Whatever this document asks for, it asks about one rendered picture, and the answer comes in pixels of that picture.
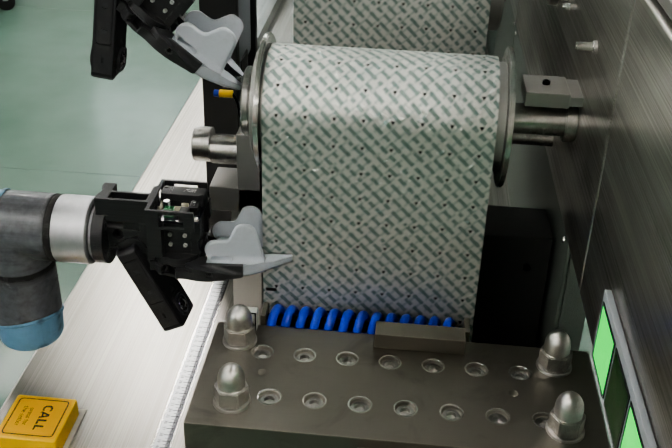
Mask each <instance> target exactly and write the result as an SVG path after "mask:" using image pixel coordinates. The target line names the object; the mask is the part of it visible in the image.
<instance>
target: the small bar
mask: <svg viewBox="0 0 672 448"><path fill-rule="evenodd" d="M465 344H466V337H465V328H459V327H446V326H434V325H421V324H409V323H396V322H384V321H376V327H375V340H374V347H375V348H387V349H399V350H412V351H424V352H436V353H448V354H460V355H464V352H465Z"/></svg>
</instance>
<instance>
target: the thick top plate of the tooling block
mask: <svg viewBox="0 0 672 448"><path fill-rule="evenodd" d="M224 323H225V322H218V323H217V326H216V329H215V332H214V335H213V338H212V341H211V344H210V347H209V350H208V352H207V355H206V358H205V361H204V364H203V367H202V370H201V373H200V376H199V379H198V382H197V384H196V387H195V390H194V393H193V396H192V399H191V402H190V405H189V408H188V411H187V414H186V416H185V419H184V422H183V426H184V440H185V448H357V447H365V448H610V443H609V439H608V435H607V430H606V426H605V422H604V417H603V413H602V409H601V404H600V400H599V396H598V391H597V387H596V382H595V378H594V374H593V369H592V365H591V361H590V356H589V352H586V351H574V350H572V351H573V356H572V362H571V364H572V371H571V373H570V374H569V375H568V376H565V377H561V378H555V377H550V376H547V375H545V374H543V373H542V372H540V371H539V370H538V368H537V366H536V360H537V358H538V357H539V352H540V349H541V348H537V347H524V346H512V345H500V344H487V343H475V342H466V344H465V352H464V355H460V354H448V353H436V352H424V351H412V350H399V349H387V348H375V347H374V340H375V334H364V333H351V332H339V331H326V330H314V329H302V328H289V327H277V326H265V325H258V328H257V330H255V334H256V336H257V343H256V345H255V346H254V347H252V348H251V349H248V350H245V351H233V350H230V349H228V348H226V347H225V346H224V344H223V336H224ZM229 362H233V363H237V364H238V365H240V366H241V368H242V369H243V371H244V374H245V380H246V382H247V384H248V386H249V394H250V397H251V403H250V405H249V407H248V408H247V409H246V410H245V411H243V412H241V413H238V414H224V413H221V412H219V411H218V410H216V409H215V407H214V405H213V398H214V396H215V394H214V385H215V383H216V382H217V376H218V372H219V370H220V368H221V367H222V366H223V365H224V364H226V363H229ZM565 391H574V392H576V393H578V394H579V395H580V396H581V398H582V399H583V402H584V414H585V415H586V421H585V425H584V429H585V436H584V438H583V439H582V440H581V441H580V442H578V443H575V444H564V443H560V442H558V441H556V440H554V439H552V438H551V437H550V436H549V435H548V433H547V432H546V428H545V426H546V422H547V420H548V419H549V415H550V411H551V410H552V409H553V407H554V406H555V402H556V400H557V398H558V396H559V395H560V394H562V393H563V392H565Z"/></svg>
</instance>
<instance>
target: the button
mask: <svg viewBox="0 0 672 448"><path fill-rule="evenodd" d="M78 415H79V412H78V405H77V400H75V399H64V398H53V397H41V396H30V395H18V396H17V398H16V400H15V401H14V403H13V405H12V406H11V408H10V410H9V411H8V413H7V415H6V417H5V418H4V420H3V422H2V423H1V425H0V448H63V446H64V444H65V442H66V440H67V438H68V436H69V434H70V432H71V430H72V427H73V425H74V423H75V421H76V419H77V417H78Z"/></svg>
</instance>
